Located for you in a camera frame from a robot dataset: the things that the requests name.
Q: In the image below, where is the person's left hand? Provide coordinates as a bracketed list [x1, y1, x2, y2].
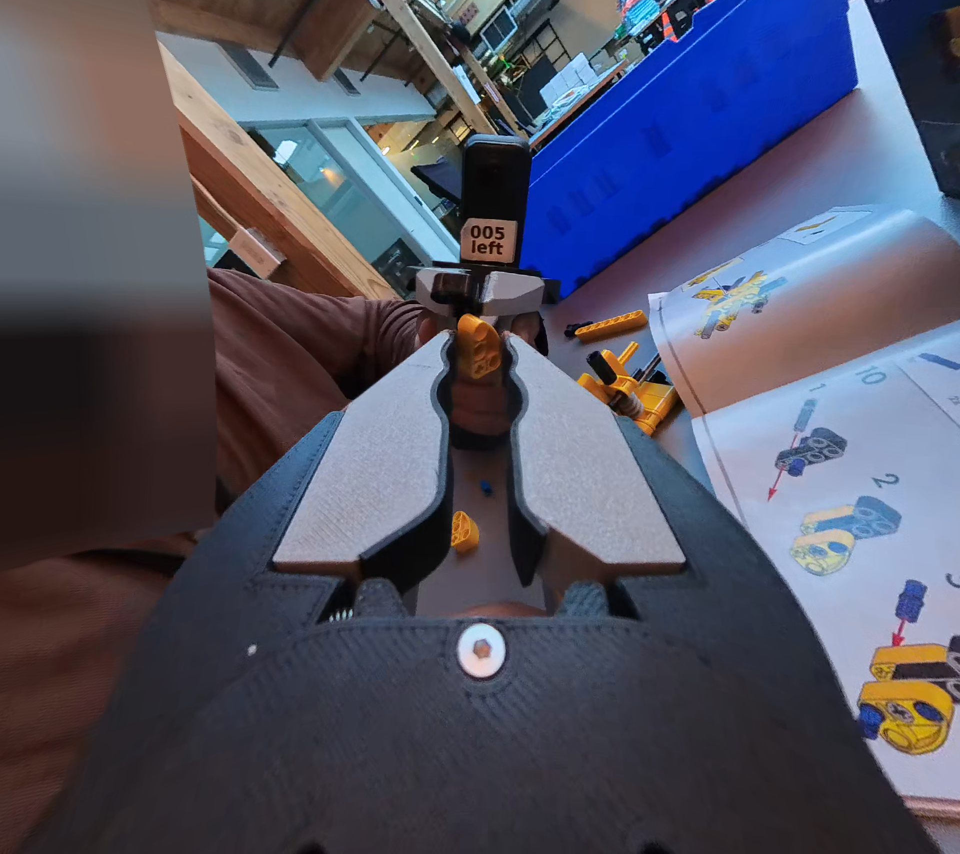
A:
[416, 305, 550, 451]

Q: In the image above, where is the blue plastic bin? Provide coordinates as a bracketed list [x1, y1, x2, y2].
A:
[519, 0, 860, 303]

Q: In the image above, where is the open instruction booklet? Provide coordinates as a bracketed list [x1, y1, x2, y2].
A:
[648, 207, 960, 806]

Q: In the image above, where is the yellow straight toy beam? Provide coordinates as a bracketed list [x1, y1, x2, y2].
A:
[574, 310, 649, 343]

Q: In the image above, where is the dark toy set box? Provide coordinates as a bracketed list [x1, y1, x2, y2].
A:
[834, 0, 960, 198]

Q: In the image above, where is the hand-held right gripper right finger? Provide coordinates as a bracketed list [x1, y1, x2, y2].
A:
[501, 333, 688, 588]

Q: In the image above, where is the person's brown clothing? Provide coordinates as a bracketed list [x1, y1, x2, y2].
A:
[0, 531, 215, 854]

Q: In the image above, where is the person's left forearm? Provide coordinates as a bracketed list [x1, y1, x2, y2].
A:
[208, 267, 430, 517]

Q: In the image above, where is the yellow toy brick assembly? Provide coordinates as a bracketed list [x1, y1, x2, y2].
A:
[576, 342, 680, 436]

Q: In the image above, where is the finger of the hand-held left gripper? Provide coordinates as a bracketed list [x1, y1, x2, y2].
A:
[414, 267, 459, 330]
[480, 271, 546, 326]

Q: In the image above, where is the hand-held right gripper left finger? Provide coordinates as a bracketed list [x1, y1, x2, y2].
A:
[271, 331, 456, 592]

